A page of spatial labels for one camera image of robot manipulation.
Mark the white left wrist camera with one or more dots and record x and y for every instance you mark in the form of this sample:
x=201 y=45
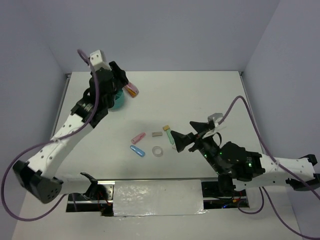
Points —
x=98 y=60

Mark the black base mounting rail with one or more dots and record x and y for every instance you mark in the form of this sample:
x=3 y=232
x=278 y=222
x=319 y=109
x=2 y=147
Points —
x=102 y=202

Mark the teal round compartment organizer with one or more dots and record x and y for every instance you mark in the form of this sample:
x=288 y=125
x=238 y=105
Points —
x=119 y=100

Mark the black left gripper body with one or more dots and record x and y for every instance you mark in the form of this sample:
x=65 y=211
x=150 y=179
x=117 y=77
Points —
x=110 y=102

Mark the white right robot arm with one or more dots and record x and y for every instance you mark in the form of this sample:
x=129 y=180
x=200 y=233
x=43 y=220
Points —
x=239 y=169

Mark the grey rectangular eraser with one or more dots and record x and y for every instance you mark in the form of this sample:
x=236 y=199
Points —
x=157 y=134

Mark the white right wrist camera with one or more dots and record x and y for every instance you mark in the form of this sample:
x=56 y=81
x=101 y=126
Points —
x=215 y=127

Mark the green highlighter pen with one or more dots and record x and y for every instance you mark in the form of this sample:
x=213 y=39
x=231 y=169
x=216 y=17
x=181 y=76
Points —
x=170 y=137

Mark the blue highlighter pen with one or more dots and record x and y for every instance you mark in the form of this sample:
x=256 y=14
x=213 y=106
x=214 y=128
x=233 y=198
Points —
x=137 y=150

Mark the yellow small eraser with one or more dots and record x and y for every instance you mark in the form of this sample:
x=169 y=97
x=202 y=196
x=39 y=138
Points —
x=166 y=127

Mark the clear tape roll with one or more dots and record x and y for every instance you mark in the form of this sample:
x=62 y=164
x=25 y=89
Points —
x=157 y=151

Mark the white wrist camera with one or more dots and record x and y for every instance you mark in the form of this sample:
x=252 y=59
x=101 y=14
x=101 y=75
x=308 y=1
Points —
x=98 y=60
x=215 y=127

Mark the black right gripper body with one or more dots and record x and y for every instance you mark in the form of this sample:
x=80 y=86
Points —
x=207 y=146

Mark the silver foil sheet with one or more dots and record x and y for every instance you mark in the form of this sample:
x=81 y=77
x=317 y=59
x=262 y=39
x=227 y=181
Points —
x=158 y=198

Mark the pink highlighter pen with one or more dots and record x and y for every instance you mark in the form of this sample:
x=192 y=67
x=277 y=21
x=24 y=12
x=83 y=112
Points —
x=138 y=138

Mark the pink-capped crayon bottle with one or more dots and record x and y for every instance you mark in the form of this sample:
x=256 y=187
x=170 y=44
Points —
x=132 y=90

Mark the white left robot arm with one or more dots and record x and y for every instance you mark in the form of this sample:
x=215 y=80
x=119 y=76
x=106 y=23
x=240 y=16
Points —
x=37 y=174

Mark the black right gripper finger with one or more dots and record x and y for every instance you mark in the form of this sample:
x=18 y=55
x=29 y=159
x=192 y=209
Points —
x=204 y=129
x=182 y=140

